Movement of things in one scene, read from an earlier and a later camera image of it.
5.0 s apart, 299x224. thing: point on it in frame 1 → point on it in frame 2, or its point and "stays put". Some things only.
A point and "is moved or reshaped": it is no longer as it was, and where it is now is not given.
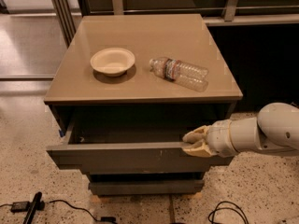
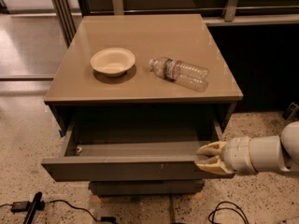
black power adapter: [21, 206] stays put
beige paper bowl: [113, 62] stays put
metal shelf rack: [218, 5] stays put
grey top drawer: [202, 147] is moved or reshaped
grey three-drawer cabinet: [127, 90] stays put
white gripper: [219, 138] → [237, 155]
